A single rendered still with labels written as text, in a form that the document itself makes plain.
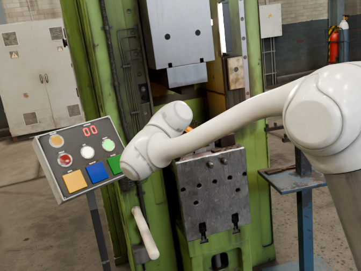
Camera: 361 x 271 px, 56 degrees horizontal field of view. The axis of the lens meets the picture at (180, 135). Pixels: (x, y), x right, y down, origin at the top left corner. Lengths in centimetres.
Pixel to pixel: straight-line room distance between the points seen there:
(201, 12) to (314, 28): 831
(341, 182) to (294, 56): 890
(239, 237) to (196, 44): 106
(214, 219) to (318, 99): 136
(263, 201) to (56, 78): 535
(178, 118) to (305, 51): 880
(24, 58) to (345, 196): 653
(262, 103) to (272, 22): 807
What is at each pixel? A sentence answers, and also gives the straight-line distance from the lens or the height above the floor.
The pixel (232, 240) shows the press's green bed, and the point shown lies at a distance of 197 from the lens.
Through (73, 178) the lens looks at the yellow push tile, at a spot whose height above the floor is 102.
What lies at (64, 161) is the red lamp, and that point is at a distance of 142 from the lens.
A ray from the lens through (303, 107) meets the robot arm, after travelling 58.
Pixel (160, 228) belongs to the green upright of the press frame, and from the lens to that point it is 201.
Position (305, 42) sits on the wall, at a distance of 972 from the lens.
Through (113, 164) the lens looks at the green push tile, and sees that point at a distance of 148.
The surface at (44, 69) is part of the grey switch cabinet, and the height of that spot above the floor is 124.
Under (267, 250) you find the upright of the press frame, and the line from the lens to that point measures 240.
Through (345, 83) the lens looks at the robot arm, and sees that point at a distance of 61.
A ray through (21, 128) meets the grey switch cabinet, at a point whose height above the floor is 23.
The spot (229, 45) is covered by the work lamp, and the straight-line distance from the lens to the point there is 185.
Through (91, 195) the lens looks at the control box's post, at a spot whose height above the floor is 87.
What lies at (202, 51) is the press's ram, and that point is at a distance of 167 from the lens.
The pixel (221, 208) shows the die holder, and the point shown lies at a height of 60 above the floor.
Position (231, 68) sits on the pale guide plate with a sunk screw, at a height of 130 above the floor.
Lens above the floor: 150
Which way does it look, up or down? 16 degrees down
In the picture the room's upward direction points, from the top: 8 degrees counter-clockwise
